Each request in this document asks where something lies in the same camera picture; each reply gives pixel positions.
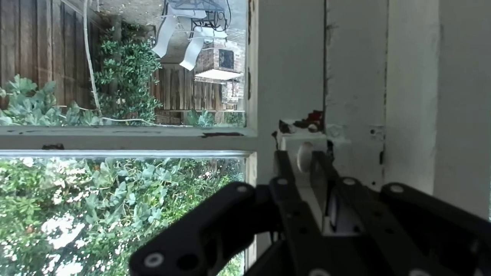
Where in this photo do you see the white casement window sash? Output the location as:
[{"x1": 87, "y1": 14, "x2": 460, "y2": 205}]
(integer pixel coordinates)
[{"x1": 0, "y1": 0, "x2": 325, "y2": 276}]

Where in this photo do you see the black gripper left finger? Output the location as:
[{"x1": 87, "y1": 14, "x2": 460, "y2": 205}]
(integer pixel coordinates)
[{"x1": 129, "y1": 165, "x2": 328, "y2": 276}]

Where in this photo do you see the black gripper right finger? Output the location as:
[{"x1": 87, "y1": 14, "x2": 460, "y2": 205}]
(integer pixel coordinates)
[{"x1": 311, "y1": 152, "x2": 491, "y2": 276}]

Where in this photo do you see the wooden backyard fence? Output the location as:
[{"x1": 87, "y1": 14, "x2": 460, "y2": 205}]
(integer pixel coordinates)
[{"x1": 0, "y1": 0, "x2": 247, "y2": 127}]

